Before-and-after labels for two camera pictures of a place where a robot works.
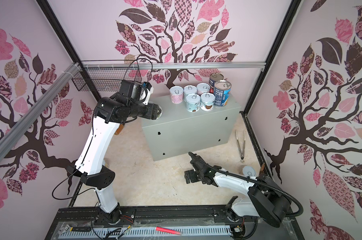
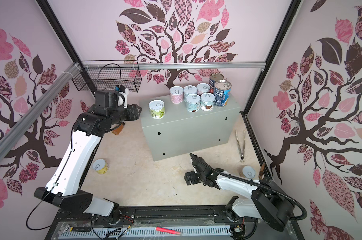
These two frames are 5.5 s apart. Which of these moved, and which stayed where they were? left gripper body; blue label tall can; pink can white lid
Moved: left gripper body
Stayed: pink can white lid; blue label tall can
